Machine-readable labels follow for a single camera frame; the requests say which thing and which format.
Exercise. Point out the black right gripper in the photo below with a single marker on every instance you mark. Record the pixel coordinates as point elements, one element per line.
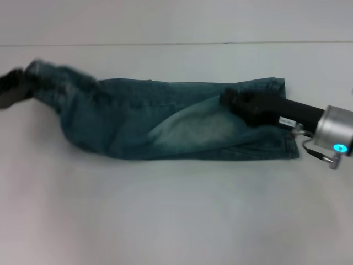
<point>292,111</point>

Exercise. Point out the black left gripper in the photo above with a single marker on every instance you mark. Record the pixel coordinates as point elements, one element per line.
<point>12,91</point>

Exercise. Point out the blue denim shorts with embroidery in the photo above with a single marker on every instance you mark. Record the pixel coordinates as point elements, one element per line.
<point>132,121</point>

